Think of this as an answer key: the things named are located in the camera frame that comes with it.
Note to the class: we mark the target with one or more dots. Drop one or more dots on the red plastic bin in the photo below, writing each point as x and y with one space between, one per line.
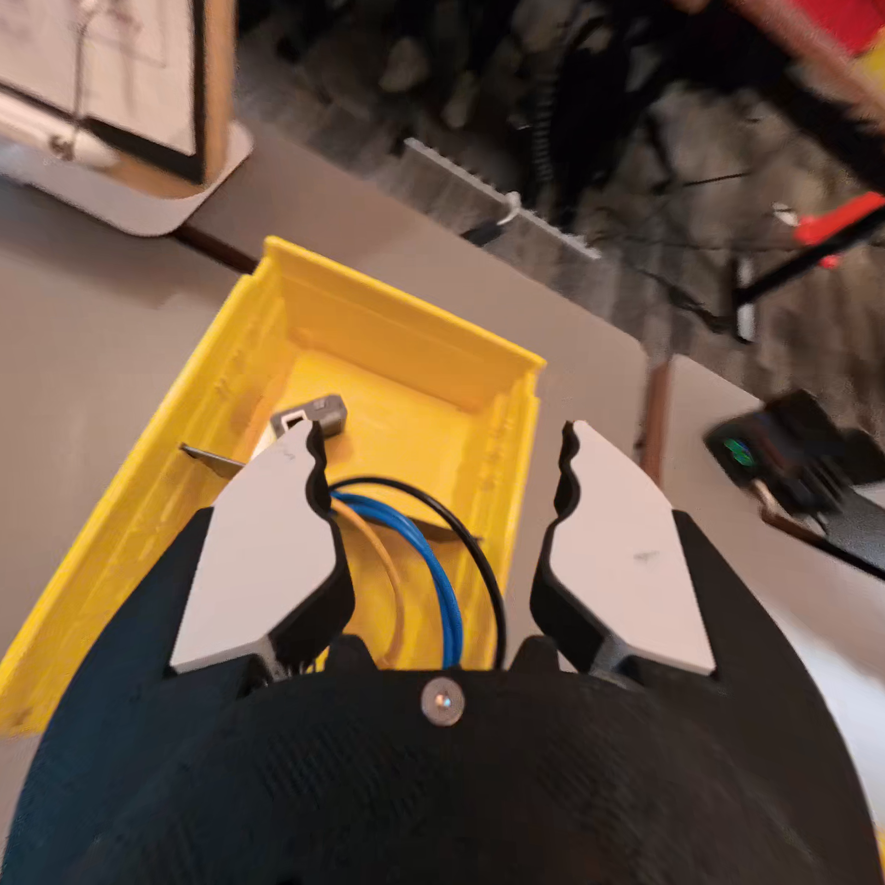
843 21

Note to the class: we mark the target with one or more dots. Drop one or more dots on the wooden sign board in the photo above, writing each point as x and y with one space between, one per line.
218 83

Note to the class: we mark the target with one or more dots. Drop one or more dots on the white stand base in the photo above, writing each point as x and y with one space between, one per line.
159 207

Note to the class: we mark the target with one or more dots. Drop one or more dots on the black flat pad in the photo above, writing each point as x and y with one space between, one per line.
850 532

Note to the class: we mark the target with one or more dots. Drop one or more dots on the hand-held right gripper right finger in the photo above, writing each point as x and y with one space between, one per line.
622 567

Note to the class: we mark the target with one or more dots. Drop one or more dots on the wooden work table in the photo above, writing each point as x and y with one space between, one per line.
795 52

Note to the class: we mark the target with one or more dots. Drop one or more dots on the red clamp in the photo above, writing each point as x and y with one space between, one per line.
836 221

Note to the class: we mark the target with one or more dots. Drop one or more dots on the white ridged rail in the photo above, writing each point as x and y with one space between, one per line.
498 200

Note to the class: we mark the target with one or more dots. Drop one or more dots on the yellow plastic bin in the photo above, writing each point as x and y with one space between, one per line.
415 346

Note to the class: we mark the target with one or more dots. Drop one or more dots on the black network splitter box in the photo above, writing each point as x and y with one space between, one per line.
318 411

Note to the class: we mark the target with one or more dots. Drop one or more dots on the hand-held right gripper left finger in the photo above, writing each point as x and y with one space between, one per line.
256 567

